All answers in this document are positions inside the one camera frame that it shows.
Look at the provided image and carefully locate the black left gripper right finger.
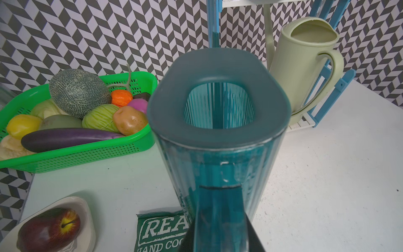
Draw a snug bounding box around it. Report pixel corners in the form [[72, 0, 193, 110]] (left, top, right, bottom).
[[246, 216, 265, 252]]

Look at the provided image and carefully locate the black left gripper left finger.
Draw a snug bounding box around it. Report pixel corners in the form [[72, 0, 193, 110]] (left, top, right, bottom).
[[178, 218, 196, 252]]

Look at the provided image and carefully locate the dark teal watering can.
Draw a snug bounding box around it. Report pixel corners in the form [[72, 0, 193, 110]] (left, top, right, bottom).
[[147, 48, 291, 252]]

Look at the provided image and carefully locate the pale green watering can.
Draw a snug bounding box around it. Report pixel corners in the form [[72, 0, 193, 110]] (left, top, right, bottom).
[[263, 4, 344, 125]]

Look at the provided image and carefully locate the blue and white slatted shelf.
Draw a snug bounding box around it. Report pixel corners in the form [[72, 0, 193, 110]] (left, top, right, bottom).
[[206, 1, 356, 132]]

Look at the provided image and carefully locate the green chips bag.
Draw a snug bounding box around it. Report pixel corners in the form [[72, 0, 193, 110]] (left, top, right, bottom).
[[134, 211, 189, 252]]

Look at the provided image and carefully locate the white dish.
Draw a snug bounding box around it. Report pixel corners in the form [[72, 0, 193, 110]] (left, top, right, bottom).
[[1, 196, 96, 252]]

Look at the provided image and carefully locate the red apple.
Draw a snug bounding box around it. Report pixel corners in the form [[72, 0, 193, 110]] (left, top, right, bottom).
[[16, 207, 81, 252]]

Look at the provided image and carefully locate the green plastic basket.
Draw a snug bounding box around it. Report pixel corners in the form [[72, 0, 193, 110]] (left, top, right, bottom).
[[1, 71, 157, 173]]

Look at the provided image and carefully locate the magenta toy fruit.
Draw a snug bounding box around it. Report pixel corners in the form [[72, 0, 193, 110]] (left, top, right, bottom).
[[128, 98, 148, 114]]

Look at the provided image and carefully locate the dark plum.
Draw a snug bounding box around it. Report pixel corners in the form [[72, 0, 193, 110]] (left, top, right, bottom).
[[133, 92, 151, 101]]

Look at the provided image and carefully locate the orange toy fruit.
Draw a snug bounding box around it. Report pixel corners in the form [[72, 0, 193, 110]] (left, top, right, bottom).
[[111, 89, 133, 107]]

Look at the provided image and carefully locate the purple eggplant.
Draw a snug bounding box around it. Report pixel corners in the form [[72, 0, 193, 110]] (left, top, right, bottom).
[[21, 128, 123, 153]]

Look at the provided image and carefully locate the netted melon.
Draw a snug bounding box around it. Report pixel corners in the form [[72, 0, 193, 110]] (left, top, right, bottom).
[[49, 69, 112, 119]]

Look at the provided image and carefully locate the pale green cabbage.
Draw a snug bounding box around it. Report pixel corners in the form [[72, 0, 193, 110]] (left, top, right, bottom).
[[30, 99, 68, 120]]

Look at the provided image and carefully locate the yellow lemon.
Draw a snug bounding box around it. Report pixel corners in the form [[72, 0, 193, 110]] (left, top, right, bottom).
[[6, 114, 42, 140]]

